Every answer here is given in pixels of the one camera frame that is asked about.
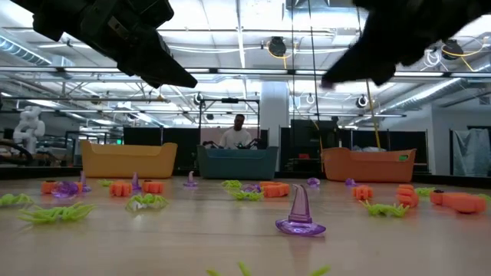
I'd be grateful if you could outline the white robot figure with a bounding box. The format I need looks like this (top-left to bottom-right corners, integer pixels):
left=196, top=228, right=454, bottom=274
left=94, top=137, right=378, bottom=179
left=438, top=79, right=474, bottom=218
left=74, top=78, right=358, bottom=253
left=12, top=106, right=46, bottom=154

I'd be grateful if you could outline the person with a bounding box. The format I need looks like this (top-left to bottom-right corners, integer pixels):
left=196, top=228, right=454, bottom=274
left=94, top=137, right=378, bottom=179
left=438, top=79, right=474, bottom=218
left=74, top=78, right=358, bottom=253
left=218, top=113, right=254, bottom=150

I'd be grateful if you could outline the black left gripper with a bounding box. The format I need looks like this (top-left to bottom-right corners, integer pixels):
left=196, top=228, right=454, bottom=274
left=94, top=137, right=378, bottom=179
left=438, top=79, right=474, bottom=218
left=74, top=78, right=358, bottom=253
left=9, top=0, right=199, bottom=89

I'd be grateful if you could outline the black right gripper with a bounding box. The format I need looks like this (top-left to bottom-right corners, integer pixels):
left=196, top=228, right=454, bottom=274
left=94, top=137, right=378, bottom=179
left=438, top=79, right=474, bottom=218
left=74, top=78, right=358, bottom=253
left=321, top=0, right=491, bottom=90

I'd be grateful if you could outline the teal plastic bin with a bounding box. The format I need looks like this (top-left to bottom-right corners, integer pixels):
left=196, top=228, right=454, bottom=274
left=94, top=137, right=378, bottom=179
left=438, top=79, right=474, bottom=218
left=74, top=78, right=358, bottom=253
left=196, top=144, right=279, bottom=180

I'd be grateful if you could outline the orange plastic bin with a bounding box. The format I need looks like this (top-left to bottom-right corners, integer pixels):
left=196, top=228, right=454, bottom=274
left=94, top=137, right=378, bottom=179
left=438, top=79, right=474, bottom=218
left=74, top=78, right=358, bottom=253
left=321, top=146, right=417, bottom=183

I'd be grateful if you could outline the yellow power cable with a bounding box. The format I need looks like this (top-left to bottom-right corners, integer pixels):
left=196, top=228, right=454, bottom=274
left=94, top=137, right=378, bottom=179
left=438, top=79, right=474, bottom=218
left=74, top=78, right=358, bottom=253
left=364, top=78, right=383, bottom=150

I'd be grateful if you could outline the black partition screen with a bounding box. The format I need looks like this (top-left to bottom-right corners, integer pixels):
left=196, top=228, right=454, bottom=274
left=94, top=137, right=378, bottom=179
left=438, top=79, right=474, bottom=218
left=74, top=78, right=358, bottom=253
left=279, top=128, right=430, bottom=173
left=122, top=126, right=200, bottom=172

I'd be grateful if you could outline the white building column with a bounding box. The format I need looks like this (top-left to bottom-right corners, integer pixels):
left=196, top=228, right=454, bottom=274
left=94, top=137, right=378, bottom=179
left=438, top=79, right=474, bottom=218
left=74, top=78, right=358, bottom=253
left=259, top=80, right=291, bottom=172

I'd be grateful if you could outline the black curved tube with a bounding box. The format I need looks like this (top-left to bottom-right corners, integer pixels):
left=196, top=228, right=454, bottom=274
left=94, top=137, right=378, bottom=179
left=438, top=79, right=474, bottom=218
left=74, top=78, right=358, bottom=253
left=0, top=138, right=35, bottom=166

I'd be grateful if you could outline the grey tarp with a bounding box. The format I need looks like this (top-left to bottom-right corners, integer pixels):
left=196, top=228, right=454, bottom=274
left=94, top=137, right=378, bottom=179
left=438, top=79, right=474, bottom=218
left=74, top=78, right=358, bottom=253
left=452, top=128, right=491, bottom=177

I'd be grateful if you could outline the black metal stand frame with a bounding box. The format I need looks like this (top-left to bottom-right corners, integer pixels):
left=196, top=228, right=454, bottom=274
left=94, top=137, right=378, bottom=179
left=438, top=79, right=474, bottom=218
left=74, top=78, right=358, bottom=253
left=198, top=97, right=261, bottom=149

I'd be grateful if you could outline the yellow plastic bin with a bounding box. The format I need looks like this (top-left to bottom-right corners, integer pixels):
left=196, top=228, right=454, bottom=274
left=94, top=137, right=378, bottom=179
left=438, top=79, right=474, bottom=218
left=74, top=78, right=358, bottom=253
left=80, top=140, right=179, bottom=179

